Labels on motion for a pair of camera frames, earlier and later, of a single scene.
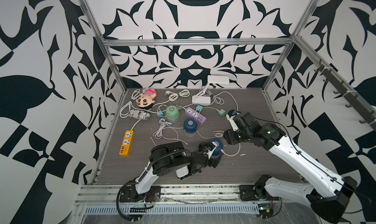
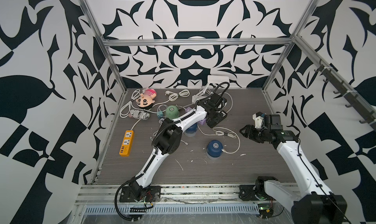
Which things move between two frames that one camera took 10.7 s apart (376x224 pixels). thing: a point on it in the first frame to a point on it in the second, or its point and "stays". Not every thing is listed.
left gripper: (210, 162) to (219, 115)
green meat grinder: (172, 114) stays
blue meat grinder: (190, 127) stays
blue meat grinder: (217, 152) stays
